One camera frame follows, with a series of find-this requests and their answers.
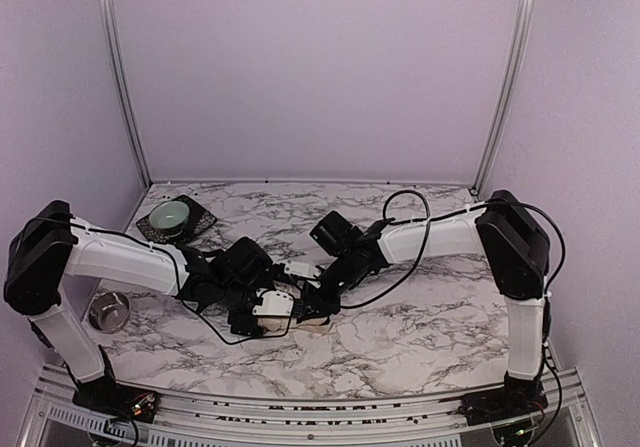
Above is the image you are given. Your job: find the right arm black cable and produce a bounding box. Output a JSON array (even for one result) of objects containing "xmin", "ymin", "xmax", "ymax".
[{"xmin": 339, "ymin": 189, "xmax": 566, "ymax": 311}]

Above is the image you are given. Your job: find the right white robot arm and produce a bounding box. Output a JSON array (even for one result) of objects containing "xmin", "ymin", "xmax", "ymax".
[{"xmin": 301, "ymin": 190, "xmax": 550, "ymax": 381}]

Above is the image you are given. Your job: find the green bowl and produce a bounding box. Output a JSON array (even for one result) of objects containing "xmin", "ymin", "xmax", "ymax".
[{"xmin": 148, "ymin": 201, "xmax": 190, "ymax": 231}]

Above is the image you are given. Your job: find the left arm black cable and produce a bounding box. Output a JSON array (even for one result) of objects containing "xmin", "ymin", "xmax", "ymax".
[{"xmin": 9, "ymin": 214, "xmax": 296, "ymax": 346}]

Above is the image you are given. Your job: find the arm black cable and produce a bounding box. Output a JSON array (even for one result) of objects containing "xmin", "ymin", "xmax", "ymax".
[
  {"xmin": 339, "ymin": 189, "xmax": 566, "ymax": 311},
  {"xmin": 9, "ymin": 214, "xmax": 296, "ymax": 346}
]

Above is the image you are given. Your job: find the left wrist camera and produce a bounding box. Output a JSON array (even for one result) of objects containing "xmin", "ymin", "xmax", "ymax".
[{"xmin": 252, "ymin": 290, "xmax": 302, "ymax": 318}]

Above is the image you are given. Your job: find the aluminium frame post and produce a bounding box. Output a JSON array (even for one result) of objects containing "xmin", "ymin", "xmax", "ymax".
[
  {"xmin": 99, "ymin": 0, "xmax": 152, "ymax": 191},
  {"xmin": 472, "ymin": 0, "xmax": 535, "ymax": 195}
]

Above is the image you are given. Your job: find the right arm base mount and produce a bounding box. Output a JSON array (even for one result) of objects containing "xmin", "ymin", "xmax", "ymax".
[{"xmin": 457, "ymin": 373, "xmax": 549, "ymax": 426}]

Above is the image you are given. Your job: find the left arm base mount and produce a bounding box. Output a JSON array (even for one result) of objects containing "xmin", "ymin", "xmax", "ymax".
[{"xmin": 66, "ymin": 346, "xmax": 160, "ymax": 424}]

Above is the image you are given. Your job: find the black patterned mat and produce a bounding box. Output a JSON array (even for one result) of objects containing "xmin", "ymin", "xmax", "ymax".
[{"xmin": 135, "ymin": 195, "xmax": 217, "ymax": 245}]

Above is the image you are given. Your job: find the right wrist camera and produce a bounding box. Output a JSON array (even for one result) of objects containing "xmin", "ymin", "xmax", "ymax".
[{"xmin": 284, "ymin": 260, "xmax": 322, "ymax": 279}]

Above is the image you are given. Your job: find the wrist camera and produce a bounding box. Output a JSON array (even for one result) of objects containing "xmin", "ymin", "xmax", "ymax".
[
  {"xmin": 284, "ymin": 260, "xmax": 322, "ymax": 279},
  {"xmin": 252, "ymin": 290, "xmax": 302, "ymax": 318}
]

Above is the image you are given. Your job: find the front aluminium rail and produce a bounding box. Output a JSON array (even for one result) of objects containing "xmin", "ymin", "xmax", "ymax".
[{"xmin": 18, "ymin": 365, "xmax": 602, "ymax": 446}]

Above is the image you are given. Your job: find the steel cup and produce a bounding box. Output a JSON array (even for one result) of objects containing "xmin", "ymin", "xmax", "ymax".
[{"xmin": 88, "ymin": 292, "xmax": 130, "ymax": 334}]

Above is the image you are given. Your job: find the beige folding umbrella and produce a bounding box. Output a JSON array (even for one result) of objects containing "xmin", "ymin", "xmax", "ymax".
[{"xmin": 252, "ymin": 280, "xmax": 331, "ymax": 334}]

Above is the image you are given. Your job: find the right aluminium frame post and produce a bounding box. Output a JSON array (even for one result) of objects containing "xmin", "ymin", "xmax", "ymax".
[{"xmin": 472, "ymin": 0, "xmax": 535, "ymax": 195}]

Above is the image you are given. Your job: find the left aluminium frame post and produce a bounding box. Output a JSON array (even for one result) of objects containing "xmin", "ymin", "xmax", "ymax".
[{"xmin": 99, "ymin": 0, "xmax": 152, "ymax": 191}]

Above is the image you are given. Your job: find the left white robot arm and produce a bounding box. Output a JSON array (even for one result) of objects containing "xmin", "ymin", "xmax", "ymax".
[{"xmin": 3, "ymin": 200, "xmax": 294, "ymax": 385}]

